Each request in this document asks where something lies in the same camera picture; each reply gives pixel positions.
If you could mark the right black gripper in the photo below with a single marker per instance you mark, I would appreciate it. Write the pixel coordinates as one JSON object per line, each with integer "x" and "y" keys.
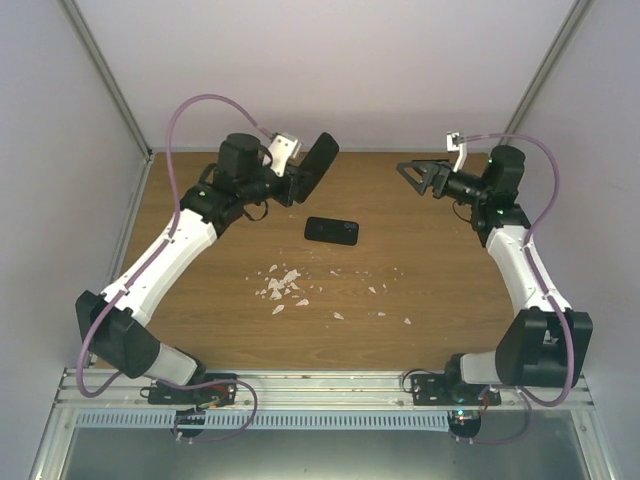
{"x": 435, "y": 170}

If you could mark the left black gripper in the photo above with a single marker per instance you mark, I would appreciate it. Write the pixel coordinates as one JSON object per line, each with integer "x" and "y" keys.
{"x": 294, "y": 175}

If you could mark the black phone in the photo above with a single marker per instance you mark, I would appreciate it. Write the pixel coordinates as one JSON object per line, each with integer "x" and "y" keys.
{"x": 332, "y": 231}
{"x": 314, "y": 166}

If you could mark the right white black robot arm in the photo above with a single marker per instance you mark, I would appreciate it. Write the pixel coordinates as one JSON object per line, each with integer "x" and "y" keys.
{"x": 543, "y": 350}

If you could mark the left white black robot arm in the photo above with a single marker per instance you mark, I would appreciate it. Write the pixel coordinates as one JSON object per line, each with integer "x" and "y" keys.
{"x": 113, "y": 323}

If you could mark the white debris pile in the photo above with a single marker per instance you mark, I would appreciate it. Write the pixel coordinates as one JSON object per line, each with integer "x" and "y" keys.
{"x": 282, "y": 288}

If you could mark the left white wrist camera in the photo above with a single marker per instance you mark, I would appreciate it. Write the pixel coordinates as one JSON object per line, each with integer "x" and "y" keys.
{"x": 282, "y": 149}

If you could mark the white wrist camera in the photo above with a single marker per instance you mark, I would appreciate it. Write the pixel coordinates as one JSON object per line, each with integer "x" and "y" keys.
{"x": 456, "y": 143}
{"x": 282, "y": 149}

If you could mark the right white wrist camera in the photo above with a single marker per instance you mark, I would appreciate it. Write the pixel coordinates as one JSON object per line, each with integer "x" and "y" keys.
{"x": 456, "y": 143}

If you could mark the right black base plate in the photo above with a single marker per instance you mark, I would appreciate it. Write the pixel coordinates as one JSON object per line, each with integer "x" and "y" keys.
{"x": 429, "y": 388}

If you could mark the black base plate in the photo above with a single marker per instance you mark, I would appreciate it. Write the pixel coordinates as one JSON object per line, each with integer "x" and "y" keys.
{"x": 218, "y": 395}
{"x": 429, "y": 388}

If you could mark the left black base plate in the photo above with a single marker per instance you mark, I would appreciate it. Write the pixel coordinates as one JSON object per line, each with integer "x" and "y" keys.
{"x": 218, "y": 395}

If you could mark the right aluminium corner post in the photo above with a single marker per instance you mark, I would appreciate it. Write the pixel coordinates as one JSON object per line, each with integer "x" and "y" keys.
{"x": 570, "y": 25}

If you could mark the aluminium corner post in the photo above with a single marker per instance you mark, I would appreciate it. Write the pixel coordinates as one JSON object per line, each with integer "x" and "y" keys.
{"x": 84, "y": 34}
{"x": 570, "y": 25}

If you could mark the grey slotted cable duct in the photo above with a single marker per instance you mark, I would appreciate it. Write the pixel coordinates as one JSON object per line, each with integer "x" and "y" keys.
{"x": 281, "y": 420}

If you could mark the left aluminium corner post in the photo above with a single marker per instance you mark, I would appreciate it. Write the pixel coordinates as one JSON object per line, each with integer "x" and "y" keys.
{"x": 84, "y": 34}

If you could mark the aluminium front rail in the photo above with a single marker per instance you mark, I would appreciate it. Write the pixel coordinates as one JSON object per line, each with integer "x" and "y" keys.
{"x": 291, "y": 390}

